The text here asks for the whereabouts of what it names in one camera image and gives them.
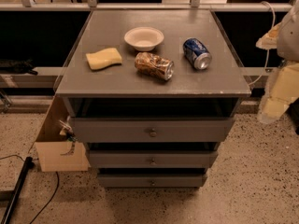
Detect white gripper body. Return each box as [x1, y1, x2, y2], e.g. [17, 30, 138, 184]
[257, 61, 299, 124]

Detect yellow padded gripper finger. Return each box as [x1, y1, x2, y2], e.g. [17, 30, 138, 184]
[256, 24, 279, 50]

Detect grey top drawer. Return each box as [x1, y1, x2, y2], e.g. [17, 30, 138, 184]
[70, 118, 235, 143]

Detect grey drawer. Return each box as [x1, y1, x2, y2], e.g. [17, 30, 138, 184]
[88, 150, 218, 168]
[98, 174, 207, 188]
[70, 118, 235, 143]

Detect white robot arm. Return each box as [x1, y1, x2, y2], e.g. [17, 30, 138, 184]
[256, 1, 299, 124]

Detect grey drawer cabinet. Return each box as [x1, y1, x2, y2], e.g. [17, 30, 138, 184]
[56, 9, 250, 175]

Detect grey middle drawer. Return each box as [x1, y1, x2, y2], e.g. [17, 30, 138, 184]
[88, 150, 218, 168]

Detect grey bottom drawer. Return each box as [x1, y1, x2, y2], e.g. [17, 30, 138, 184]
[98, 174, 207, 188]

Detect blue soda can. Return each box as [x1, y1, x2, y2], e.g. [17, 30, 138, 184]
[183, 38, 212, 70]

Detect crushed brown can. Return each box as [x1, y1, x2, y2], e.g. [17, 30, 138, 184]
[135, 52, 174, 81]

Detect white paper bowl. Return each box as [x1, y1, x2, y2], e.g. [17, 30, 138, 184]
[124, 27, 164, 51]

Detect yellow sponge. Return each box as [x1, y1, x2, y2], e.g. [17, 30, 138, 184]
[86, 48, 122, 71]

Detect plastic items in box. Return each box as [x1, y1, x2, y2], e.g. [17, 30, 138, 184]
[59, 119, 76, 142]

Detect cardboard box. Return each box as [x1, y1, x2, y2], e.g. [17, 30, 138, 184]
[35, 97, 90, 172]

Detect black object on ledge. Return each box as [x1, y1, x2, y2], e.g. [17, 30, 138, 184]
[0, 59, 37, 76]

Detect black floor bar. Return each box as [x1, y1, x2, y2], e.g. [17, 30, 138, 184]
[0, 157, 34, 224]

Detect white cable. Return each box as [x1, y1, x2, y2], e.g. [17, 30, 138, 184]
[248, 1, 277, 87]

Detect black floor cable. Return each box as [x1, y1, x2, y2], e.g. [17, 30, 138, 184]
[0, 154, 60, 224]

